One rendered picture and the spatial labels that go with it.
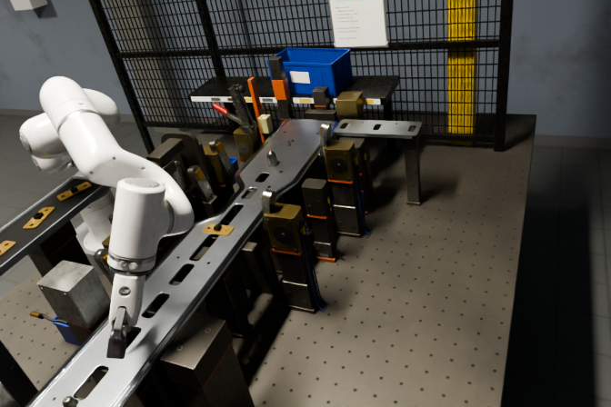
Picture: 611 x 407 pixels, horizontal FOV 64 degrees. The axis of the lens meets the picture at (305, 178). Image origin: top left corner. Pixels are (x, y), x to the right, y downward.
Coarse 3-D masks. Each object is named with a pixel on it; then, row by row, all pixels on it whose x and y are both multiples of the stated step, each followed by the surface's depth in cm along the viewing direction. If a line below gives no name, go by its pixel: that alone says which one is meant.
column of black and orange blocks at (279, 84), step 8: (272, 56) 186; (280, 56) 184; (272, 64) 184; (280, 64) 184; (272, 72) 186; (280, 72) 184; (272, 80) 188; (280, 80) 186; (280, 88) 188; (288, 88) 191; (280, 96) 190; (288, 96) 191; (280, 104) 193; (288, 104) 193; (280, 112) 195; (288, 112) 193; (280, 120) 197
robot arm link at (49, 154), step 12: (36, 120) 113; (48, 120) 113; (24, 132) 112; (36, 132) 111; (48, 132) 112; (24, 144) 113; (36, 144) 112; (48, 144) 113; (60, 144) 114; (36, 156) 115; (48, 156) 116; (60, 156) 138; (48, 168) 146; (60, 168) 148
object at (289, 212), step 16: (288, 208) 126; (272, 224) 125; (288, 224) 123; (304, 224) 127; (272, 240) 129; (288, 240) 126; (304, 240) 128; (288, 256) 131; (304, 256) 132; (288, 272) 134; (304, 272) 133; (288, 288) 138; (304, 288) 135; (288, 304) 142; (304, 304) 139
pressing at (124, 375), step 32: (288, 128) 176; (256, 160) 160; (288, 160) 156; (256, 192) 143; (256, 224) 130; (224, 256) 120; (160, 288) 114; (192, 288) 113; (160, 320) 106; (96, 352) 101; (128, 352) 99; (160, 352) 99; (64, 384) 95; (128, 384) 93
